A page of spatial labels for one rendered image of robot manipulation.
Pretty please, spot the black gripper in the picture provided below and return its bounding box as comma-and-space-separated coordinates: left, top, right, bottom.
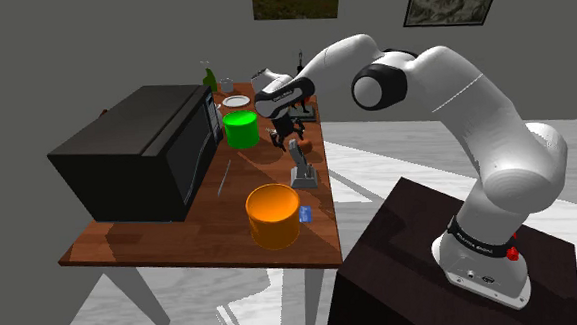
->
269, 113, 307, 152

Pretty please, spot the grey framed wall picture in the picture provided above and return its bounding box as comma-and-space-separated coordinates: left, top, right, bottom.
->
402, 0, 506, 29

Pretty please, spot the dark robot stand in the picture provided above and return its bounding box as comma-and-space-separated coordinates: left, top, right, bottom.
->
317, 169, 577, 325

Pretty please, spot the dark figure on base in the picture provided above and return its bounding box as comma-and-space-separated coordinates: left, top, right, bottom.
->
286, 48, 318, 123

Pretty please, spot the green bottle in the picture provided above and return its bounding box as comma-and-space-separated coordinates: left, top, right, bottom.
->
201, 60, 218, 94

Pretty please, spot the brown wooden table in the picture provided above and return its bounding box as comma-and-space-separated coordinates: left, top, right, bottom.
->
50, 77, 347, 325

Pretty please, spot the green cylindrical pot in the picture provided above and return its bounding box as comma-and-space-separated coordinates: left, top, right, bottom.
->
221, 109, 261, 151

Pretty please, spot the orange cylindrical pot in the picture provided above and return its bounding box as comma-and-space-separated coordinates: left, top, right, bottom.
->
243, 182, 303, 252

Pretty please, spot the thin grey rod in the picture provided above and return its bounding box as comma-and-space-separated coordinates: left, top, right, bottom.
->
215, 158, 234, 198

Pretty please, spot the dark landscape wall picture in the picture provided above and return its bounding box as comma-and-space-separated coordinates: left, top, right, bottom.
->
251, 0, 342, 23

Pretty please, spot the grey lever tool on base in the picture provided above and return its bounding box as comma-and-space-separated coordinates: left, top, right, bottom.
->
286, 137, 319, 190

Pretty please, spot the white plate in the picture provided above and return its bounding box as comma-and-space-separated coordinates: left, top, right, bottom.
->
221, 94, 252, 109

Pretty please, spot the black microwave oven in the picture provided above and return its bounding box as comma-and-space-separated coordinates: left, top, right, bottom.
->
43, 81, 229, 228

